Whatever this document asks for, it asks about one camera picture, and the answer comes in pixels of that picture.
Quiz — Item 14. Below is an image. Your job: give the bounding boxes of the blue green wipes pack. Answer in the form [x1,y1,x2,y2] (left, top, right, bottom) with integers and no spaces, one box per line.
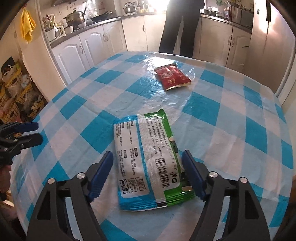
[113,109,195,211]

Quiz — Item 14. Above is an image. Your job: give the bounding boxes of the white kitchen cabinets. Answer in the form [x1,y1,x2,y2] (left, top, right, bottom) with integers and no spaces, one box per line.
[50,14,252,84]

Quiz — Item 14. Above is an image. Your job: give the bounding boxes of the left hand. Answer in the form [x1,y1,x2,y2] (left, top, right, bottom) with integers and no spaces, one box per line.
[0,166,11,193]

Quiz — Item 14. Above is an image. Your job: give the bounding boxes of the blue checkered tablecloth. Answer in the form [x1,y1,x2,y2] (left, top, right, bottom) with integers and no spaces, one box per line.
[11,52,293,240]

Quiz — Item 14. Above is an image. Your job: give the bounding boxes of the red snack packet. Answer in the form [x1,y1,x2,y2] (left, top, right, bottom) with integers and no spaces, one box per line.
[154,64,191,91]

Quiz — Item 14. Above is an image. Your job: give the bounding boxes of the yellow hanging towel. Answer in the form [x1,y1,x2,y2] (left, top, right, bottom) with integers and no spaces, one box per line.
[21,8,36,44]

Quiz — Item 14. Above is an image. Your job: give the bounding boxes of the steel cooking pot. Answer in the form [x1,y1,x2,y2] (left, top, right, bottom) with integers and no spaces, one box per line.
[64,10,85,30]

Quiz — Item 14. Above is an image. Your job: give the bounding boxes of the black frying pan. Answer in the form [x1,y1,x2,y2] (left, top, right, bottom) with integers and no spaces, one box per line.
[91,11,113,23]

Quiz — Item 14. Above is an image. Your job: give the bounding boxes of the steel kettle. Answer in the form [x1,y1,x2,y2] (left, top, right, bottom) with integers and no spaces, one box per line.
[123,2,137,14]

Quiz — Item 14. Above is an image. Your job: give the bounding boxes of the person in dark clothes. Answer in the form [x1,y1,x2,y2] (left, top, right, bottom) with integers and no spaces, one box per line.
[158,0,205,58]

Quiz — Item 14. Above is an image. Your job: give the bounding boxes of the yellow wire storage rack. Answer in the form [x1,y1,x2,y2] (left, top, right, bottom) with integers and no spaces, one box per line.
[1,57,48,124]

